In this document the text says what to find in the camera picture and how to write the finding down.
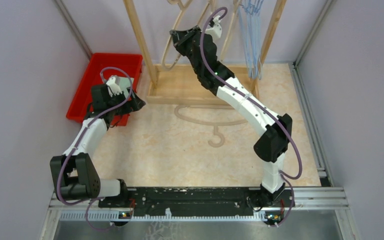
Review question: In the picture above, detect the wooden hanger rack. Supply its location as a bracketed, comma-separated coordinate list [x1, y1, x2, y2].
[124, 0, 286, 105]

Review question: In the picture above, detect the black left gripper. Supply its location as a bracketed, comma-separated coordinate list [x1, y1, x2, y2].
[106, 86, 145, 116]

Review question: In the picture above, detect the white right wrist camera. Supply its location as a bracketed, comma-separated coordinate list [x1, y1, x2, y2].
[205, 15, 223, 41]

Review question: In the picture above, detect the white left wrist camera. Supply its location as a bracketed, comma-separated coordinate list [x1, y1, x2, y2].
[105, 75, 123, 97]

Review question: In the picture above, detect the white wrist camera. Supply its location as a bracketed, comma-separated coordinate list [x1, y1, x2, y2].
[205, 15, 223, 41]
[105, 75, 123, 97]

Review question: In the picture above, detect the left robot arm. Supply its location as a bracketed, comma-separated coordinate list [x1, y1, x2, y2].
[49, 84, 145, 207]

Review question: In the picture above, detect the white slotted cable duct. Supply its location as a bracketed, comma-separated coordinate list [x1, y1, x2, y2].
[59, 210, 283, 223]

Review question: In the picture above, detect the light green printed cloth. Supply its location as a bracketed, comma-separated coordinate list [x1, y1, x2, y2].
[119, 77, 135, 101]

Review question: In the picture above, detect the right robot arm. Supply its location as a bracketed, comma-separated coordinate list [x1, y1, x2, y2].
[169, 25, 293, 206]

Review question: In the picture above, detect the blue wire hanger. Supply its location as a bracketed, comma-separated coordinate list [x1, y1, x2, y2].
[238, 0, 253, 79]
[248, 0, 264, 80]
[242, 0, 262, 79]

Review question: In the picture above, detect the aluminium frame rail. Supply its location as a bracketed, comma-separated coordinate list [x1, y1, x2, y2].
[289, 62, 349, 211]

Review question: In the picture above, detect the red plastic bin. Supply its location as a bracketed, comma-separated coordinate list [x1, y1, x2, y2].
[66, 52, 144, 127]

